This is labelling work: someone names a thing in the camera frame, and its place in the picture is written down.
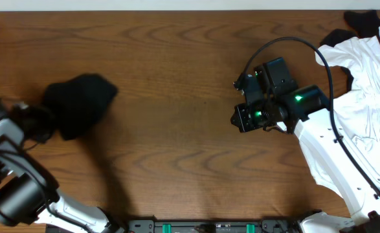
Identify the black Sydrogen t-shirt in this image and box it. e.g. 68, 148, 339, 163
41, 74, 118, 140

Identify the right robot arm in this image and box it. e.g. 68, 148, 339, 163
230, 85, 380, 232

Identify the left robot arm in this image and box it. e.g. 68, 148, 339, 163
0, 99, 127, 233

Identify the white shirt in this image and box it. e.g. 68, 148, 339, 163
301, 25, 380, 198

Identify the black garment at corner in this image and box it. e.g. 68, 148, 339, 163
320, 10, 380, 47

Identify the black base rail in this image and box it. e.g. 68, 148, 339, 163
45, 210, 355, 233

